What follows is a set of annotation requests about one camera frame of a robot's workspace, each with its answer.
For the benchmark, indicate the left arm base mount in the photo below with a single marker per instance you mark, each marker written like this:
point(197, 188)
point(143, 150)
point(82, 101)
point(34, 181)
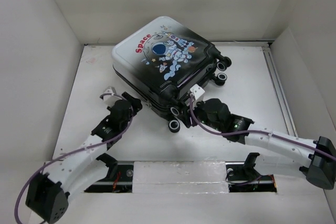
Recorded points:
point(119, 178)

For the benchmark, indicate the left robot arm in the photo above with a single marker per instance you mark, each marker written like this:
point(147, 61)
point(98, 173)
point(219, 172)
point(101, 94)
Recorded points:
point(51, 189)

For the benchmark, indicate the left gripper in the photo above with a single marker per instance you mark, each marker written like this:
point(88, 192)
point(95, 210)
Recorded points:
point(135, 102)

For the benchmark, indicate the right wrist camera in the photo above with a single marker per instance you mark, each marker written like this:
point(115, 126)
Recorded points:
point(198, 93)

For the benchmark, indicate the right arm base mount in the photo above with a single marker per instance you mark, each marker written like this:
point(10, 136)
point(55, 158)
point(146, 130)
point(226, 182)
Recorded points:
point(242, 177)

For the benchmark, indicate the aluminium rail frame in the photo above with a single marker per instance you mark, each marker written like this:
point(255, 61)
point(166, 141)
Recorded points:
point(253, 88)

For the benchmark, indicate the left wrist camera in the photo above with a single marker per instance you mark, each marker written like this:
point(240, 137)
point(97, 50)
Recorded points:
point(109, 96)

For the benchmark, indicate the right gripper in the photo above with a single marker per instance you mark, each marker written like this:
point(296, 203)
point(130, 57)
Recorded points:
point(198, 105)

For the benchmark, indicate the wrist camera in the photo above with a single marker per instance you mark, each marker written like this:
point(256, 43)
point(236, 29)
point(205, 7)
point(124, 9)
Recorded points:
point(198, 93)
point(109, 96)

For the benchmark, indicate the black kids suitcase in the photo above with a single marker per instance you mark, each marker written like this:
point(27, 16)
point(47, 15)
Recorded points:
point(163, 60)

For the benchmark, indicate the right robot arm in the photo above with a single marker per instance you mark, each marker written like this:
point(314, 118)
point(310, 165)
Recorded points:
point(315, 158)

